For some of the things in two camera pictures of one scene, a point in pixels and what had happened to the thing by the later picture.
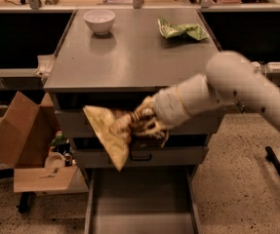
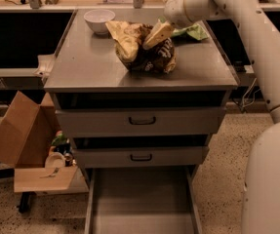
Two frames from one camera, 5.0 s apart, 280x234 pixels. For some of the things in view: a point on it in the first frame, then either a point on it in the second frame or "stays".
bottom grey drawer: (142, 200) stays
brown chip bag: (113, 129) -> (130, 40)
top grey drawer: (70, 116) stays
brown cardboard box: (23, 139) stays
